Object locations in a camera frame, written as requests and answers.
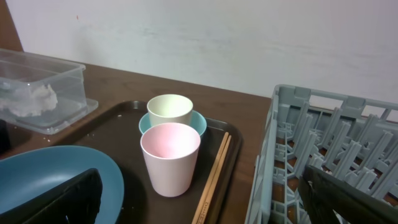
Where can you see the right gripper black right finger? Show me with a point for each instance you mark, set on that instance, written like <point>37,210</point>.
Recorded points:
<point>324,197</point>

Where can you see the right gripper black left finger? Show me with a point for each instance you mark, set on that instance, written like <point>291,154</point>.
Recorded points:
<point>77,200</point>

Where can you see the dark blue plate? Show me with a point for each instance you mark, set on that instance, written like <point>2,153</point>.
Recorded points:
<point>29,174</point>

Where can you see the pink cup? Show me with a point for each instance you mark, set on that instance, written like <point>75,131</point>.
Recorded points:
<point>170,152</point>

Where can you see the white tissue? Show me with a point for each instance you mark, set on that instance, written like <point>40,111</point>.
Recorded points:
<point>26,102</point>

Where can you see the cream white cup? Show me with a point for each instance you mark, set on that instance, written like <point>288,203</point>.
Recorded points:
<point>170,108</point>

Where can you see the grey dishwasher rack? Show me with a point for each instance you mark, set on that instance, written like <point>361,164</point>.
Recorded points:
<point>348,137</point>

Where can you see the clear plastic waste bin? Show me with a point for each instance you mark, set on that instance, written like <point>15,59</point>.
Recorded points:
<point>25,70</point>

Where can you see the dark brown serving tray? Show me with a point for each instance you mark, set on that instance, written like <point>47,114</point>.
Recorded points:
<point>116,133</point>

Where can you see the wooden chopstick left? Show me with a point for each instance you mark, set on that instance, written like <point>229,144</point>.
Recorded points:
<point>210,179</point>

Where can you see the light blue small bowl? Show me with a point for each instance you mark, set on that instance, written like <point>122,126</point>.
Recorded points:
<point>198,122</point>

